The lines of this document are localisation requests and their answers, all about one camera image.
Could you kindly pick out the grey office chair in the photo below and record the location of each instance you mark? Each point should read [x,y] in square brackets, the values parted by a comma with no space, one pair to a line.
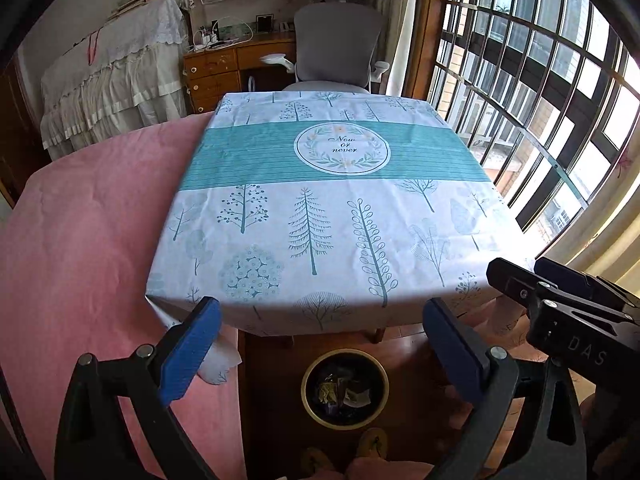
[335,35]

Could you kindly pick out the dark bin with cream rim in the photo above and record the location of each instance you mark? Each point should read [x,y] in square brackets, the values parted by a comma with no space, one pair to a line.
[345,422]

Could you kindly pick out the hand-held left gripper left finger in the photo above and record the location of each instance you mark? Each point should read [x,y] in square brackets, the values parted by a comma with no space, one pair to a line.
[190,350]

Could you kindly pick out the black photo frame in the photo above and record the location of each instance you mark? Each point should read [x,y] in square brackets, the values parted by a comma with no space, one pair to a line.
[265,23]

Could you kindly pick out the person's right yellow slipper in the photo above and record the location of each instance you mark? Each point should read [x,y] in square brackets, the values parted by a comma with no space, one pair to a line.
[372,442]

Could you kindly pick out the wooden door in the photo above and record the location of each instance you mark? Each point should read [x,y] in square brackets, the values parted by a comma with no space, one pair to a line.
[17,140]

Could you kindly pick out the beige curtain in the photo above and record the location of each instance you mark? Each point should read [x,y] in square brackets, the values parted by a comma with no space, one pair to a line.
[395,20]

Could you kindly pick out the person's yellow slipper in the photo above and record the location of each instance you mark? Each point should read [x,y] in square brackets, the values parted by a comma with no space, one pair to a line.
[372,442]
[317,460]

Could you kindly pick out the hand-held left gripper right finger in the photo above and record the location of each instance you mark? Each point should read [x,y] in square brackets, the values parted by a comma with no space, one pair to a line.
[452,355]

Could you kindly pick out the person's right leg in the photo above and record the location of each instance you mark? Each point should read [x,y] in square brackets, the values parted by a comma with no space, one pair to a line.
[385,470]

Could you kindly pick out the pink blanket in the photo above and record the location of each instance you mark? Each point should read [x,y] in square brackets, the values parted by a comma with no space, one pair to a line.
[90,260]

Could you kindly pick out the white lace furniture cover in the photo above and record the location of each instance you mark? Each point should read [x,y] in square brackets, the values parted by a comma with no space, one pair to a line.
[115,85]

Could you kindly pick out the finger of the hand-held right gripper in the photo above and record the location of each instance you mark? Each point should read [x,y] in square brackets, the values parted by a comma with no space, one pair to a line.
[565,277]
[515,285]

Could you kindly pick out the wooden desk with drawers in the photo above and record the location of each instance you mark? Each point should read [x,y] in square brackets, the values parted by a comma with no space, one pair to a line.
[210,67]

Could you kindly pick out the metal window grille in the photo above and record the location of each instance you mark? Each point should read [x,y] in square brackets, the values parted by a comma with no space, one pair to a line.
[545,87]

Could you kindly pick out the tree print tablecloth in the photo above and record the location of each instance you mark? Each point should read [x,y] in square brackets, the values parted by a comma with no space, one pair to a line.
[280,200]

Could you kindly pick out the person's left yellow slipper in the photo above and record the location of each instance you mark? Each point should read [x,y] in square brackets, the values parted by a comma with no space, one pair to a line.
[317,460]

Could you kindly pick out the wooden table frame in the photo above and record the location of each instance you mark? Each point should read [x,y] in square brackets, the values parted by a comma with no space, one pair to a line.
[376,335]

